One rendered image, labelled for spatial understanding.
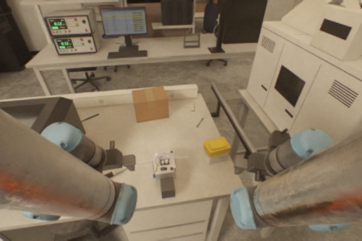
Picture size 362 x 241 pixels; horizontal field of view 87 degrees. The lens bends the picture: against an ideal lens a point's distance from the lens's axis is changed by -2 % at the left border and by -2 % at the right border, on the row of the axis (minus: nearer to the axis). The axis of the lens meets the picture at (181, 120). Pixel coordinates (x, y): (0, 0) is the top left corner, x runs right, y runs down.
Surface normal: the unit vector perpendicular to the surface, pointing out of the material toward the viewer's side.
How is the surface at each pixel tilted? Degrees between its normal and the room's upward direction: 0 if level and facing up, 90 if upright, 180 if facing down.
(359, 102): 90
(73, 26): 90
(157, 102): 90
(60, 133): 25
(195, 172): 0
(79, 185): 89
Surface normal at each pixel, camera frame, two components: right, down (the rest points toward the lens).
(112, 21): 0.16, 0.57
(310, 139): 0.07, -0.44
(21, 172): 0.95, 0.24
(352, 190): -0.91, 0.33
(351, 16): -0.99, 0.10
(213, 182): 0.00, -0.77
